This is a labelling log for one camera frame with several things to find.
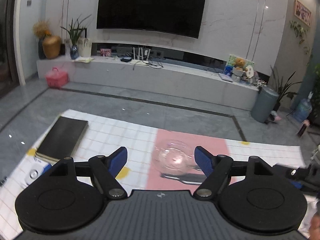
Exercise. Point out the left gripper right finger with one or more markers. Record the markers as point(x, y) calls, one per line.
point(216, 169)

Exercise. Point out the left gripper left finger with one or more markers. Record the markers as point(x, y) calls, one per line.
point(104, 171)

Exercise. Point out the clear glass plate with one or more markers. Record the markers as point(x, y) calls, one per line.
point(173, 157)

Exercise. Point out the black notebook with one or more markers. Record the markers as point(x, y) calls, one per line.
point(62, 139)

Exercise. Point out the blue water bottle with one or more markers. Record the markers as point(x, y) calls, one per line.
point(303, 110)

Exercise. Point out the white blue small box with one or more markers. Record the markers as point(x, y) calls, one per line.
point(36, 170)

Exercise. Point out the grey trash bin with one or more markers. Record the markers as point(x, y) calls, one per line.
point(264, 104)

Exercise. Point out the potted floor plant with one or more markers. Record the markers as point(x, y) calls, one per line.
point(282, 88)

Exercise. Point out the white tv console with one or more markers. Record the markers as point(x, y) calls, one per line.
point(171, 79)

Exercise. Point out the pink plastic basket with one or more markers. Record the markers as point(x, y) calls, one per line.
point(56, 78)

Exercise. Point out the teddy bear toy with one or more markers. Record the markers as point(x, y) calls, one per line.
point(239, 63)

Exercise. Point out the white wifi router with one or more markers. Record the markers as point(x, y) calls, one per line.
point(140, 56)

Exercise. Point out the golden vase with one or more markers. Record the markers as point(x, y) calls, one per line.
point(51, 46)

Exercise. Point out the blue vase green plant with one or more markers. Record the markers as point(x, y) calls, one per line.
point(75, 30)

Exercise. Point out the black wall television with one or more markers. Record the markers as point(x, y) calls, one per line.
point(179, 17)

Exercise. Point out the framed wall picture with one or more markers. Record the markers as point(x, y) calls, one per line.
point(302, 13)

